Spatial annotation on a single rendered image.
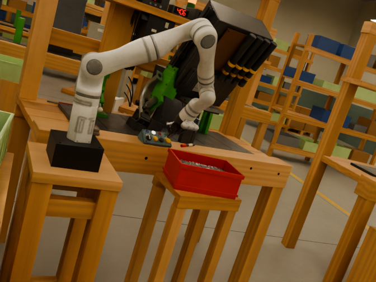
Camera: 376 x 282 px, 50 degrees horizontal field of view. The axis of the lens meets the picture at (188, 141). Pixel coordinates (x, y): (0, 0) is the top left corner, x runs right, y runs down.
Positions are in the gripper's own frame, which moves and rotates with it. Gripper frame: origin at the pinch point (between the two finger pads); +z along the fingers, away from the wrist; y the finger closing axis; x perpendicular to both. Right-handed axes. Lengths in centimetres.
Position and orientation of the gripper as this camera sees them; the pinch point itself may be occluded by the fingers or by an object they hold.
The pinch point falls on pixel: (169, 134)
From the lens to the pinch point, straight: 196.0
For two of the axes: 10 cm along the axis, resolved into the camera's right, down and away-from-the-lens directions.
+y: -8.1, -1.6, -5.7
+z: -5.4, 5.6, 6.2
